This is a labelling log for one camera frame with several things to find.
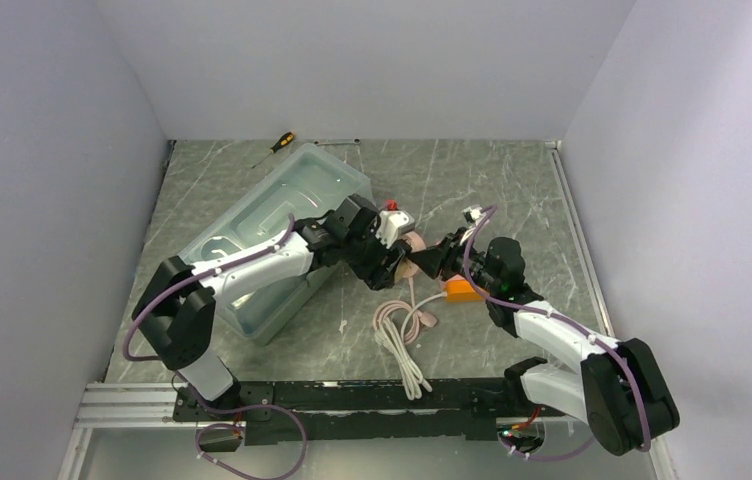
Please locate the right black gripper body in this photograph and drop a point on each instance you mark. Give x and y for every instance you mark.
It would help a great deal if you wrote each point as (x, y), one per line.
(450, 262)

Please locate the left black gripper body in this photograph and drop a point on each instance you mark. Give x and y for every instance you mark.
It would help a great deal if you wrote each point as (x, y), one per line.
(365, 253)

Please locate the round pink power socket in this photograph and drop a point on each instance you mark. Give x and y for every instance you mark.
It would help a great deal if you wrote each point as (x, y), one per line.
(415, 241)

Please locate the beige cube socket adapter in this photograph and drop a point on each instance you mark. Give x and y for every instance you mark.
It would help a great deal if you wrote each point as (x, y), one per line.
(405, 270)

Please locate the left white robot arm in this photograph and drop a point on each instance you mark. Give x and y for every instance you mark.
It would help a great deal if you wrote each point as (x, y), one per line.
(176, 311)

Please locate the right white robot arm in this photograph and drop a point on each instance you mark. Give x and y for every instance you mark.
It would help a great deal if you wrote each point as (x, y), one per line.
(614, 387)

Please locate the orange power strip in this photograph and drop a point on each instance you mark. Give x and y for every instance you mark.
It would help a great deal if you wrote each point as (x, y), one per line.
(459, 290)

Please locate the clear plastic storage box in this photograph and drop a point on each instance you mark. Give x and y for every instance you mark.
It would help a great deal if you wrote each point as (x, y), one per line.
(308, 183)

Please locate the small orange black screwdriver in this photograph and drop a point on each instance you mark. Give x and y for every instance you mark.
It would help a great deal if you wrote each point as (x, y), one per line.
(282, 142)

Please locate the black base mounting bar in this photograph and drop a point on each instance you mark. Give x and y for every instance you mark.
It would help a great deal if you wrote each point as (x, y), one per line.
(271, 412)

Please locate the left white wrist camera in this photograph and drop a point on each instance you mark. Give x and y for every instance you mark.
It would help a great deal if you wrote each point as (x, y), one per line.
(394, 223)

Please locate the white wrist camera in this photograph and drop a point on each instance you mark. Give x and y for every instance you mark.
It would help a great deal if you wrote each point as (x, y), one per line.
(474, 215)
(394, 223)

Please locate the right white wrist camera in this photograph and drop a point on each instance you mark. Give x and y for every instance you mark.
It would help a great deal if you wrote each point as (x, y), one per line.
(474, 215)

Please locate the aluminium frame rail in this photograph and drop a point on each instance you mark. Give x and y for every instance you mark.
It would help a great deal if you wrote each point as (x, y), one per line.
(109, 406)

